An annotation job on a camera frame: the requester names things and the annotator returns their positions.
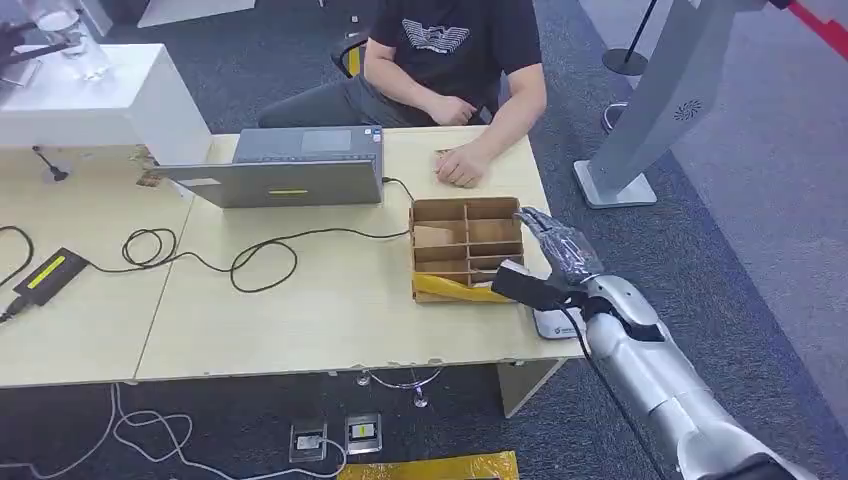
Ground person's right hand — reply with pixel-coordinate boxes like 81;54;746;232
423;95;477;127

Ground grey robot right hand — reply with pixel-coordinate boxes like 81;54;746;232
513;206;605;293

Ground person's left hand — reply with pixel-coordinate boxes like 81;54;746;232
433;142;492;189

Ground wooden card box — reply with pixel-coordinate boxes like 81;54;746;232
409;196;525;305

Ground person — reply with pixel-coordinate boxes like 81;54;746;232
256;0;549;189

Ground grey card reader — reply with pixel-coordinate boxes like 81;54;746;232
533;305;588;341

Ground black yellow chair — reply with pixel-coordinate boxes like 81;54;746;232
331;29;371;79

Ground desk leg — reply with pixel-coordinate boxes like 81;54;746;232
496;358;568;419

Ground chrome curved tube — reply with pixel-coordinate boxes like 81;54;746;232
601;101;629;134

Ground grey laptop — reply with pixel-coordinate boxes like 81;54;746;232
153;125;386;210

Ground black stanchion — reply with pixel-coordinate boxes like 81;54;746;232
601;0;660;77

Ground grey kiosk stand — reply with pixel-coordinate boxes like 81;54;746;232
572;0;770;210

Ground red barrier belt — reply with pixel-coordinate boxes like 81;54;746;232
788;0;848;61

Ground clear glass vessel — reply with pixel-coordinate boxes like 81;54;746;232
33;6;111;82

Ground black plug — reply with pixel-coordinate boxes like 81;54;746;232
31;145;71;183

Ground black power adapter yellow label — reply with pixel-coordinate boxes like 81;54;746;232
13;246;91;307

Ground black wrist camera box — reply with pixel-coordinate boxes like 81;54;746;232
491;259;588;313

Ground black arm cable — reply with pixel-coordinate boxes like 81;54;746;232
559;306;664;480

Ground clear cable under desk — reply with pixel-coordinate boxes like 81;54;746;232
356;367;444;408

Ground black laptop power cable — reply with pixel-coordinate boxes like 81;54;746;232
86;176;415;295

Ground white pedestal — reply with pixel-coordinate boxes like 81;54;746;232
0;43;213;167

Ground white floor cable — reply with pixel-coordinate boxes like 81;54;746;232
0;384;348;480

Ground black mains plug cable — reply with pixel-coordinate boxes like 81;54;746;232
0;296;31;325

